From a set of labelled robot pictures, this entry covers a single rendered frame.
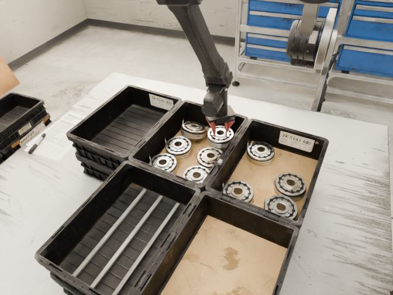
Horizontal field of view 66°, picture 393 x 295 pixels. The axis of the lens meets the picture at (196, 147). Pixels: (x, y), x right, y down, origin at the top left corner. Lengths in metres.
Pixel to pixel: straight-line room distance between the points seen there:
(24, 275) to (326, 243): 1.01
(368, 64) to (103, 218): 2.43
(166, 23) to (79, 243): 3.56
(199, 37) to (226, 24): 3.10
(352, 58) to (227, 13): 1.62
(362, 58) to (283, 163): 1.85
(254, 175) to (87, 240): 0.60
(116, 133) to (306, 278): 0.91
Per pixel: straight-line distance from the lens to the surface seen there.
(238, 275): 0.91
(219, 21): 3.95
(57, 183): 1.42
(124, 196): 1.10
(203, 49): 0.88
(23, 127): 2.15
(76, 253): 1.02
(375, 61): 2.91
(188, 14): 0.78
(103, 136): 1.36
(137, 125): 1.37
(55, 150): 1.58
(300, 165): 1.19
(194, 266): 0.92
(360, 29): 2.81
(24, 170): 1.55
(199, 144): 1.23
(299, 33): 1.27
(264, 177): 1.12
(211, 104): 0.98
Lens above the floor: 1.66
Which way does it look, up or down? 43 degrees down
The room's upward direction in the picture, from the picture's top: 3 degrees counter-clockwise
